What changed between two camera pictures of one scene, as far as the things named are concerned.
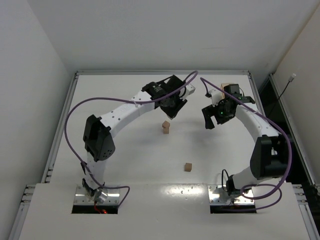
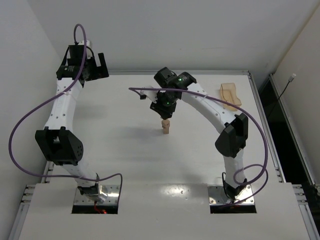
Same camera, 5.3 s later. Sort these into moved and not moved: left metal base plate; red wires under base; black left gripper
Moved: black left gripper
Not moved: left metal base plate; red wires under base
